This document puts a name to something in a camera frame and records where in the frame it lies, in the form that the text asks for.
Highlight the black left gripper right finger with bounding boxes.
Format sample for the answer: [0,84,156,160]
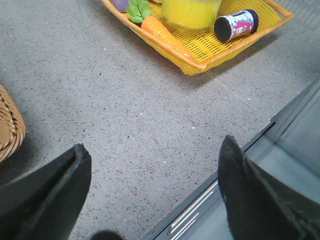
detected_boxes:
[217,135,320,240]

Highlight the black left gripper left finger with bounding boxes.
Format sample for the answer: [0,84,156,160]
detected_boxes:
[0,144,92,240]

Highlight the yellow tape roll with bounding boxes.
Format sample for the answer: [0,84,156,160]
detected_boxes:
[161,0,222,29]

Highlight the brown wicker basket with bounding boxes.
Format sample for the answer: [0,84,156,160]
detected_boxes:
[0,85,26,164]

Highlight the yellow woven basket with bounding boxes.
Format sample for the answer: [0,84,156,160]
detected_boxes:
[102,0,294,76]

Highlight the small labelled bottle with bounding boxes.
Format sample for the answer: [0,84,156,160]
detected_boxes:
[213,9,259,42]

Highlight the purple cube block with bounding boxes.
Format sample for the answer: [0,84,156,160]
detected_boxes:
[110,0,130,13]

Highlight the orange toy carrot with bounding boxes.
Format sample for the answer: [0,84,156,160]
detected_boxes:
[126,0,194,61]

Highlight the grey metal cabinet frame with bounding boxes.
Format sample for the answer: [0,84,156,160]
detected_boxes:
[145,80,320,240]

